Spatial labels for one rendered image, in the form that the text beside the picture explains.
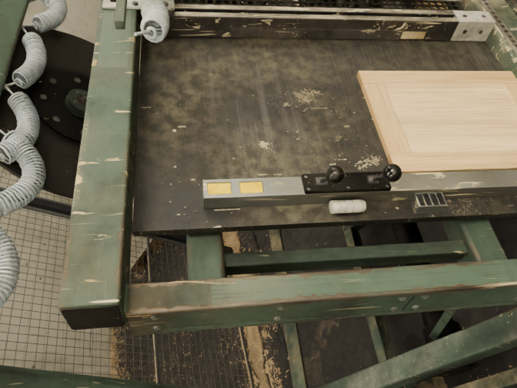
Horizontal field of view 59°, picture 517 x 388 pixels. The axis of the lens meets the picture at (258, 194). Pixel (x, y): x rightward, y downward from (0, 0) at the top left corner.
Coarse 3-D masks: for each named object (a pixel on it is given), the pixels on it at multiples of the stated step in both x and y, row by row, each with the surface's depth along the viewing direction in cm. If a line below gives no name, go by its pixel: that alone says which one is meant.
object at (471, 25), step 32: (128, 0) 126; (192, 32) 135; (224, 32) 136; (256, 32) 138; (288, 32) 139; (320, 32) 140; (352, 32) 142; (384, 32) 143; (448, 32) 146; (480, 32) 147
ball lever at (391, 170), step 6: (384, 168) 94; (390, 168) 92; (396, 168) 92; (384, 174) 93; (390, 174) 92; (396, 174) 92; (372, 180) 103; (378, 180) 103; (390, 180) 93; (396, 180) 93
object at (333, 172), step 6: (330, 168) 91; (336, 168) 91; (330, 174) 91; (336, 174) 90; (342, 174) 90; (318, 180) 101; (324, 180) 98; (330, 180) 91; (336, 180) 91; (342, 180) 91
